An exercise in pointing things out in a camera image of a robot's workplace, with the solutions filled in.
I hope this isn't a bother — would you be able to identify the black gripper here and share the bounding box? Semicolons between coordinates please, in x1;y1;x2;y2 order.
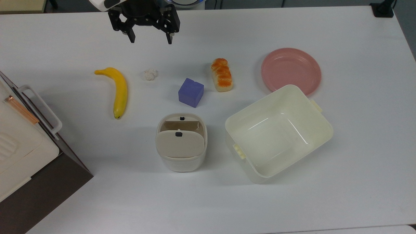
108;0;181;45

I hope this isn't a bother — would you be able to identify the cream flip-lid trash can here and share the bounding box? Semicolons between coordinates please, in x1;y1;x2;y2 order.
155;112;208;173

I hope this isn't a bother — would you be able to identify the yellow banana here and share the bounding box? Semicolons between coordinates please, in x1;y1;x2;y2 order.
94;67;128;120

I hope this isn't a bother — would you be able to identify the purple cube block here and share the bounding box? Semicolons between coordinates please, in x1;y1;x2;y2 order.
178;78;205;108

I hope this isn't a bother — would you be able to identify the orange glazed bread loaf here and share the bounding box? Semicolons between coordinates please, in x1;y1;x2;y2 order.
211;58;234;93

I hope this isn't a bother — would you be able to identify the tan wooden desk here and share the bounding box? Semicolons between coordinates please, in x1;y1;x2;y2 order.
0;0;46;14

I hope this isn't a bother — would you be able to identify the pink round plate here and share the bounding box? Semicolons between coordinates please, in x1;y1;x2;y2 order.
261;48;322;97

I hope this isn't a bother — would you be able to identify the cream square plastic container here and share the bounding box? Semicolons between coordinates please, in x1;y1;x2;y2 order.
225;84;334;184

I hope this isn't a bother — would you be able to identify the cream toaster oven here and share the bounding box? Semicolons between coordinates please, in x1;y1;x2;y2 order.
0;72;63;202

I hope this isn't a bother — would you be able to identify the dark brown wooden box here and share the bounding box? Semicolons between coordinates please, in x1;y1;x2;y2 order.
0;71;94;234

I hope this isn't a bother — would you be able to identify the black table clamp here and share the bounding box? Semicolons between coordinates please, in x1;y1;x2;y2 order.
370;0;396;18

